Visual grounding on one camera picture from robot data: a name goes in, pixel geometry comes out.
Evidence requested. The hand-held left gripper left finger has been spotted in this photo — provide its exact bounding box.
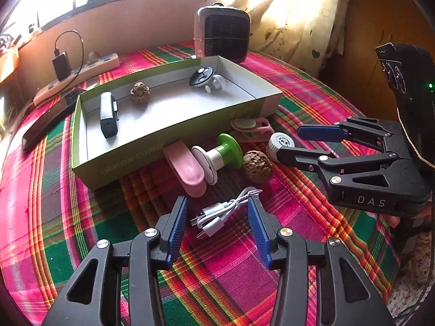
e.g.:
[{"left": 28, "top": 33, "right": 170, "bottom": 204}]
[{"left": 41, "top": 195, "right": 189, "bottom": 326}]

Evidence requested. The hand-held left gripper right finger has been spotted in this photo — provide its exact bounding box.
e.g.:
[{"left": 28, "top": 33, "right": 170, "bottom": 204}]
[{"left": 247, "top": 197, "right": 396, "bottom": 326}]

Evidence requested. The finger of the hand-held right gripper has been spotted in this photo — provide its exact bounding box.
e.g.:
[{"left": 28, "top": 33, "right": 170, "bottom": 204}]
[
  {"left": 276, "top": 147, "right": 399, "bottom": 191},
  {"left": 297, "top": 115, "right": 402, "bottom": 151}
]

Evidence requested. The white round cap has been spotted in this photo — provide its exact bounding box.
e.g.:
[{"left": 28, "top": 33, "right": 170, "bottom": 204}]
[{"left": 266, "top": 132, "right": 294, "bottom": 162}]

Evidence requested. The white usb cable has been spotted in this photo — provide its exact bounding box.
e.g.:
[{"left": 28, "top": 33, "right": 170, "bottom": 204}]
[{"left": 189, "top": 186, "right": 263, "bottom": 239}]

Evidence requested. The brown walnut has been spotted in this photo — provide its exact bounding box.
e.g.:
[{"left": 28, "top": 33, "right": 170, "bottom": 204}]
[
  {"left": 131, "top": 81, "right": 151, "bottom": 104},
  {"left": 242, "top": 150, "right": 273, "bottom": 180}
]

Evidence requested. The pink clip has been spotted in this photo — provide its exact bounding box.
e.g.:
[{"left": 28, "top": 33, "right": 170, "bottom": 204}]
[
  {"left": 229, "top": 117, "right": 275, "bottom": 143},
  {"left": 163, "top": 143, "right": 207, "bottom": 198}
]

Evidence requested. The green white spool-shaped knob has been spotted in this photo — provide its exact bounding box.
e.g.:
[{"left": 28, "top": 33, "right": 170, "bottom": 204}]
[{"left": 191, "top": 133, "right": 243, "bottom": 186}]

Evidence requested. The green cardboard box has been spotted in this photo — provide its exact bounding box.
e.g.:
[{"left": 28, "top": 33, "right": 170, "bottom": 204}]
[{"left": 71, "top": 54, "right": 283, "bottom": 191}]

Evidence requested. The white round hook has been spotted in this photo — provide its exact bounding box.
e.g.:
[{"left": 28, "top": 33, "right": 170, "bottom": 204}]
[{"left": 204, "top": 74, "right": 225, "bottom": 93}]

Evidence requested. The black oval device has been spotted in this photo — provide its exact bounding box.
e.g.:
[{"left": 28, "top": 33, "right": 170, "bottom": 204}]
[{"left": 189, "top": 66, "right": 215, "bottom": 88}]

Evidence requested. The black rectangular device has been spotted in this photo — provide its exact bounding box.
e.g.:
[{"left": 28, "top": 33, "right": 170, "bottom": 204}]
[{"left": 100, "top": 92, "right": 119, "bottom": 139}]

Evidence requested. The wooden cabinet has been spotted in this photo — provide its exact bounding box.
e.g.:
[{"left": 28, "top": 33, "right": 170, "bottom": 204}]
[{"left": 340, "top": 0, "right": 435, "bottom": 92}]

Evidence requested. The cream heart-print curtain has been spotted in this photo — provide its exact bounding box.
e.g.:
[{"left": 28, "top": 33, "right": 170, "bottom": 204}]
[{"left": 231, "top": 0, "right": 352, "bottom": 79}]

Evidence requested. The grey space heater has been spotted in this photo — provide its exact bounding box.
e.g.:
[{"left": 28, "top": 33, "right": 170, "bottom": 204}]
[{"left": 194, "top": 3, "right": 251, "bottom": 64}]

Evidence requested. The black remote control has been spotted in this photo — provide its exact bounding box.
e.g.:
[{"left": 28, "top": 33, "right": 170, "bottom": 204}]
[{"left": 22, "top": 87, "right": 87, "bottom": 151}]

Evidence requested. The white power strip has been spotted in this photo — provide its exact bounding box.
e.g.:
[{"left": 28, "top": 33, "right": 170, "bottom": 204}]
[{"left": 33, "top": 52, "right": 120, "bottom": 106}]

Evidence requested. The black charger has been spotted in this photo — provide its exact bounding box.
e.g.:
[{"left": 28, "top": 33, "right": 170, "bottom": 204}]
[{"left": 52, "top": 52, "right": 72, "bottom": 81}]

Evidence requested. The orange tray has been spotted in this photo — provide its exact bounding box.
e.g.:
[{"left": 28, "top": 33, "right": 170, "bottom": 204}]
[{"left": 0, "top": 46, "right": 19, "bottom": 84}]

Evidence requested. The black charger cable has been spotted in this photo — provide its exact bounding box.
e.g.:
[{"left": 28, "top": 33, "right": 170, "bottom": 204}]
[{"left": 54, "top": 30, "right": 85, "bottom": 90}]

